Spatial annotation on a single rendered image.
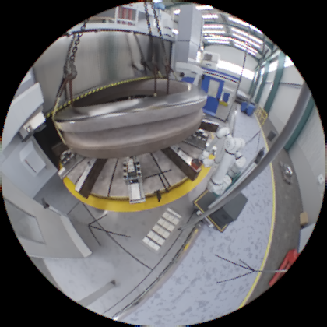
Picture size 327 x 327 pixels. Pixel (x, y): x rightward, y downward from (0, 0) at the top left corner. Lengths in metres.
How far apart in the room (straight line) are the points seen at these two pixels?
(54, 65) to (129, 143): 3.26
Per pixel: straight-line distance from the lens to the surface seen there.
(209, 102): 6.97
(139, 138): 2.03
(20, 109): 1.97
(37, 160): 3.89
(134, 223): 2.45
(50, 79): 3.85
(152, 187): 2.33
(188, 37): 5.97
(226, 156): 1.13
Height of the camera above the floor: 2.38
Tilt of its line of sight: 50 degrees down
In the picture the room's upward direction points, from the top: 4 degrees clockwise
